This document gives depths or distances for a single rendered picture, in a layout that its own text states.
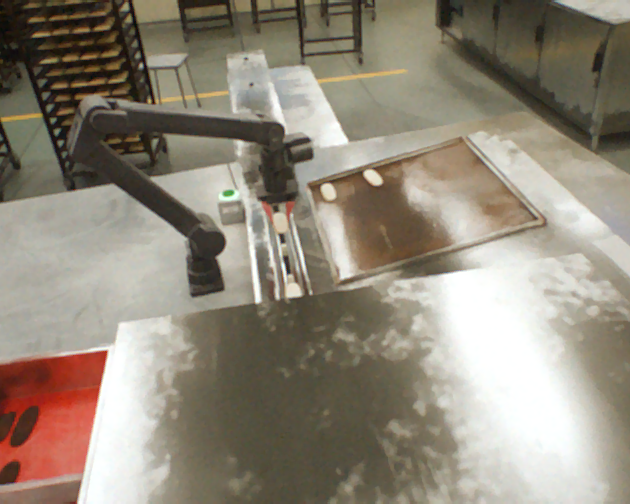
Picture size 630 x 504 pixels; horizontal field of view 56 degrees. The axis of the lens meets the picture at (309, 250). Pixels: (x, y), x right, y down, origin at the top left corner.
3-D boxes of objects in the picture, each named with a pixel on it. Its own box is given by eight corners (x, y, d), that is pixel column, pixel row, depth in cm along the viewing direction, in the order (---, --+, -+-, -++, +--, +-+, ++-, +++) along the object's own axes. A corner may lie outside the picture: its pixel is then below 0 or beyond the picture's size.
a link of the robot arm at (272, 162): (255, 144, 141) (264, 152, 137) (281, 137, 143) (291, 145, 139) (259, 170, 145) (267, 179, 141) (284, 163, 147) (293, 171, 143)
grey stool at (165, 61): (191, 122, 473) (179, 65, 448) (147, 124, 477) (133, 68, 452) (201, 106, 503) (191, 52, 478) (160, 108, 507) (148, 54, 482)
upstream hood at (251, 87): (228, 68, 296) (226, 51, 291) (264, 64, 298) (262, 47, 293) (241, 177, 192) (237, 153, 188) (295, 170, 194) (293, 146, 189)
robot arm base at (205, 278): (187, 271, 155) (190, 298, 145) (181, 245, 150) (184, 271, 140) (219, 264, 156) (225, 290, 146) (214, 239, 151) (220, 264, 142)
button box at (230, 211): (221, 222, 181) (215, 190, 175) (247, 218, 182) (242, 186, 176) (222, 236, 174) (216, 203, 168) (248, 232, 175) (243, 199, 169)
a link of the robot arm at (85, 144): (47, 135, 122) (52, 152, 114) (91, 87, 121) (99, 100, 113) (199, 245, 150) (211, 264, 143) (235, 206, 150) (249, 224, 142)
